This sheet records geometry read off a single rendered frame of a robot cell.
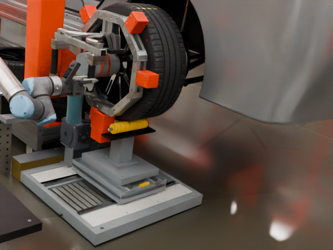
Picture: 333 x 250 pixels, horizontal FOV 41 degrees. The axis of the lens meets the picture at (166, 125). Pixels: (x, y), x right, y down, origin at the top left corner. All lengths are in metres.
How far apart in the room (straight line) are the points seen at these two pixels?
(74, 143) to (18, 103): 1.01
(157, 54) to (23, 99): 0.76
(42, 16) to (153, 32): 0.72
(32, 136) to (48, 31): 0.74
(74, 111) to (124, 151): 0.40
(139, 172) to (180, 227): 0.40
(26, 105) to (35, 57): 0.94
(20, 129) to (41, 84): 1.23
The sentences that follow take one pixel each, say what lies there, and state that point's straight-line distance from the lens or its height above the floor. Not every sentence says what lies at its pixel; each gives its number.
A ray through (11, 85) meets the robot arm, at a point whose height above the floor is 0.85.
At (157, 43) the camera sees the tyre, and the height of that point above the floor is 1.02.
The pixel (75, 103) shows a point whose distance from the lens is 2.57.
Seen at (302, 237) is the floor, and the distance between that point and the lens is 2.89.
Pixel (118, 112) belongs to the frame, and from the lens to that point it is 2.49.
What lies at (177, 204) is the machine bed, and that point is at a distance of 2.73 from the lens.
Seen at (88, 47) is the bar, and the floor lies 0.97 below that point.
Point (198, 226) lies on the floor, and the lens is 2.71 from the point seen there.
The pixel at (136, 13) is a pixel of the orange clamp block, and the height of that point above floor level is 1.15.
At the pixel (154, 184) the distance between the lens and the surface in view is 2.74.
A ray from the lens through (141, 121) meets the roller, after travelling 2.62.
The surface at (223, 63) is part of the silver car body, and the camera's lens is 2.37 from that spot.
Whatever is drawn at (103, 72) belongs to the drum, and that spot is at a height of 0.82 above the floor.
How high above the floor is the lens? 1.41
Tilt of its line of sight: 19 degrees down
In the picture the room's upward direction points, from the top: 9 degrees clockwise
